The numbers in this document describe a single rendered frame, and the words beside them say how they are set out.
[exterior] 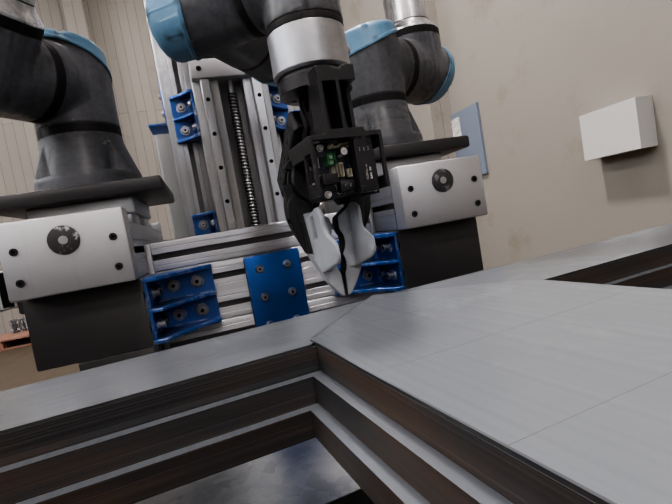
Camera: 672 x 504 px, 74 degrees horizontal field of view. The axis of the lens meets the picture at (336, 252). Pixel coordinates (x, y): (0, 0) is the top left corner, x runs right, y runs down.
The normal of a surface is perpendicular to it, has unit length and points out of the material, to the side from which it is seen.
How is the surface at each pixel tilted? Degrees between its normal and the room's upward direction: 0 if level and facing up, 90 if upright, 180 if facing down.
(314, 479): 0
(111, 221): 90
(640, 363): 0
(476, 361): 0
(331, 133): 90
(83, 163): 72
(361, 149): 90
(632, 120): 90
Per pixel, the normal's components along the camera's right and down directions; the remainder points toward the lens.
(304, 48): -0.06, 0.08
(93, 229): 0.27, 0.02
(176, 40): -0.11, 0.84
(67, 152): 0.11, -0.26
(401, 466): -0.91, 0.18
